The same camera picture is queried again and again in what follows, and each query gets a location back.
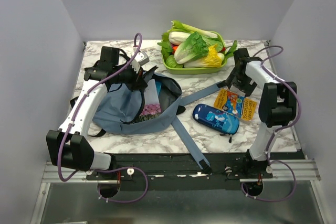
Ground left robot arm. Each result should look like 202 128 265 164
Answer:
46 46 146 179

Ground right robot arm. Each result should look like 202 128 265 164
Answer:
224 48 300 178

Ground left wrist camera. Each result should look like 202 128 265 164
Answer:
131 52 150 73

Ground yellow napa cabbage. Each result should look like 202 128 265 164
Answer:
183 44 225 68

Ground green bok choy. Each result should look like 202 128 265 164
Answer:
165 55 183 68

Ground spinach bunch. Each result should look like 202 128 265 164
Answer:
225 40 238 59

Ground purple cable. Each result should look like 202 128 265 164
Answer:
57 33 149 205
241 45 303 202

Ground orange blue children's book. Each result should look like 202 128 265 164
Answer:
214 88 257 122

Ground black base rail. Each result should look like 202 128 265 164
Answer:
86 153 276 197

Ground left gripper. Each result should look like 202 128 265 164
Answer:
113 60 148 92

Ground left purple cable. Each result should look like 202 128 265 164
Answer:
57 33 149 205

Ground celery stalk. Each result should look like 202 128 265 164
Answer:
170 20 218 39

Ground blue student backpack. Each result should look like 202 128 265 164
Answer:
69 50 224 175

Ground orange carrot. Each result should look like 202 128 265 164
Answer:
173 46 178 54

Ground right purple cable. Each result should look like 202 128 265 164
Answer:
241 45 303 202

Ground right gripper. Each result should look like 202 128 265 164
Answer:
225 67 258 98

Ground teal blue book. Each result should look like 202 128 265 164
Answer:
155 81 162 96

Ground green napa cabbage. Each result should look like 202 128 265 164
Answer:
174 32 208 64

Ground green vegetable tray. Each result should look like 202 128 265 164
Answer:
158 32 227 74

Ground blue dinosaur pencil case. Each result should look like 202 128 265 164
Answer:
192 104 239 135

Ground designer fate flower book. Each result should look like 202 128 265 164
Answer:
139 79 161 122

